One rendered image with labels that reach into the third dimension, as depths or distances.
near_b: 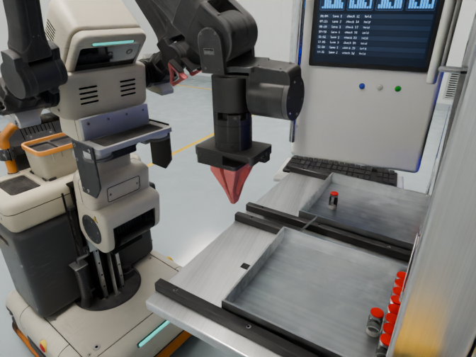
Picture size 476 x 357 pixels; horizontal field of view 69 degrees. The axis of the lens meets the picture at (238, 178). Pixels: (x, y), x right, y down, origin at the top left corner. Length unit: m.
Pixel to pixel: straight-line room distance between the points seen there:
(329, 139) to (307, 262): 0.76
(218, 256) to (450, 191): 0.54
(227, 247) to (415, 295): 0.49
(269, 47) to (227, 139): 6.11
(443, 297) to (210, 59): 0.36
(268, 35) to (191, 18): 6.13
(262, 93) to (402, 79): 0.95
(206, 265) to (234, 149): 0.32
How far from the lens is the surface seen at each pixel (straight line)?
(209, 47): 0.46
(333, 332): 0.65
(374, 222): 0.94
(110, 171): 1.15
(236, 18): 0.47
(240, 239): 0.82
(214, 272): 0.73
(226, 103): 0.48
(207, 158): 0.52
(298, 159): 1.38
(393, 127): 1.39
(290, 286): 0.70
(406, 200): 1.07
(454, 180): 0.32
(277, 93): 0.44
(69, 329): 1.55
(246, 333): 0.61
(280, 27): 6.48
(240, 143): 0.50
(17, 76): 0.84
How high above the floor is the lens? 1.36
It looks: 26 degrees down
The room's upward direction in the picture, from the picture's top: straight up
